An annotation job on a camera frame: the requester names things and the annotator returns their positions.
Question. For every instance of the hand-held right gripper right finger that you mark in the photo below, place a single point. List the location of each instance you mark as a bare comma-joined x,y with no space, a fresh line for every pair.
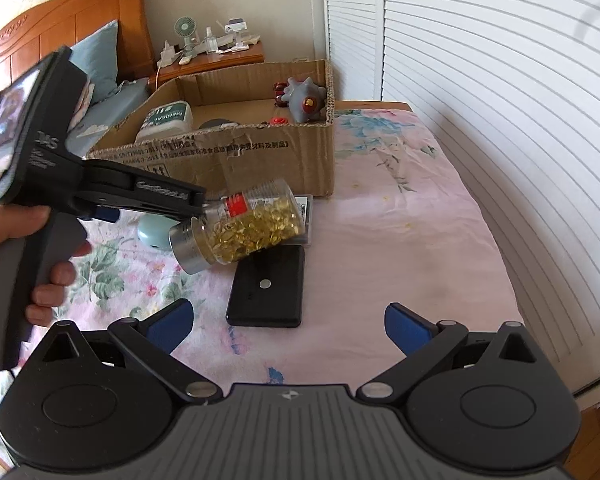
407,329

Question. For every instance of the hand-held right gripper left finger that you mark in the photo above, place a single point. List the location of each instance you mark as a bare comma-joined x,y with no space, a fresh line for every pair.
167,324

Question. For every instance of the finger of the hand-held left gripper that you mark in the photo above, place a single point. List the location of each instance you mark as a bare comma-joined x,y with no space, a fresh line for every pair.
155,213
170,191

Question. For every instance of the white plastic bottle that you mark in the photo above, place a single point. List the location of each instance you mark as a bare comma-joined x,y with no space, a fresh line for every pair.
165,117

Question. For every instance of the clear bottle of yellow capsules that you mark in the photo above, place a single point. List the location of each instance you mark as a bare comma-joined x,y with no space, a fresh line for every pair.
250,230

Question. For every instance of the brown cardboard box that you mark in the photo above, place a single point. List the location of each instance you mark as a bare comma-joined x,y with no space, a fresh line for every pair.
260,160

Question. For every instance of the grey monster toy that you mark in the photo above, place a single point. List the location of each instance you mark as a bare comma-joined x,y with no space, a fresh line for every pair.
300,100

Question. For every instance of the person's left hand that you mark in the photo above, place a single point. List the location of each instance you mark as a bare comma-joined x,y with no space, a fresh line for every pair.
10,225

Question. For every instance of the light blue round object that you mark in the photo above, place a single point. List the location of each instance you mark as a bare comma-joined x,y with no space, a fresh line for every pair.
152,234

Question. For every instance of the pink floral quilt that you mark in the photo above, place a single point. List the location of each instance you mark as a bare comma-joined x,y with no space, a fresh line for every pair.
86,100

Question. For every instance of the blue sheeted bed mattress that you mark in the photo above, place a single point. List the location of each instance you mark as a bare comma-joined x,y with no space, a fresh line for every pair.
120,105

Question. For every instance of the pink floral sheet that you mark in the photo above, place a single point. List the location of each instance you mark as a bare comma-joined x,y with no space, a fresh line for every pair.
380,240

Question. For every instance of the black flat power bank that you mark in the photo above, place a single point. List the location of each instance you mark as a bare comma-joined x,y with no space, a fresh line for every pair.
275,305

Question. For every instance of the blue flower print pillow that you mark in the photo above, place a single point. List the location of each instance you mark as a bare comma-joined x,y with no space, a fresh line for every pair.
100,55

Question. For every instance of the wooden nightstand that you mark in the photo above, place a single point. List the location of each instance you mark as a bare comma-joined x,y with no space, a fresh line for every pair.
215,65

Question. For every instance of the white power strip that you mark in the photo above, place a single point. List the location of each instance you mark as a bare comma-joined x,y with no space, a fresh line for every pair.
166,56

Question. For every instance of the small grey packet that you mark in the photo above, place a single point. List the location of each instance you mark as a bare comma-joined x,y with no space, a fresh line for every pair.
306,215

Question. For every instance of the wooden headboard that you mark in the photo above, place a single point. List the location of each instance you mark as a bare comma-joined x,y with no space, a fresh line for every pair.
80,15

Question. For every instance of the clear spray bottle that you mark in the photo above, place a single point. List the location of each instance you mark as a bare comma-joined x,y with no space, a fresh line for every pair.
210,40

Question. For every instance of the small green desk fan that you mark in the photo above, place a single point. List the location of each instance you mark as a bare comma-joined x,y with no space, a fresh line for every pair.
182,27

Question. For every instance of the clear phone stand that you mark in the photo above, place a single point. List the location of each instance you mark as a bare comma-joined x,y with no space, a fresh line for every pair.
237,30

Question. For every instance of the white louvered door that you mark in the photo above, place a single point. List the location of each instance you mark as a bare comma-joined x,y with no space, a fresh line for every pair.
505,110
352,25

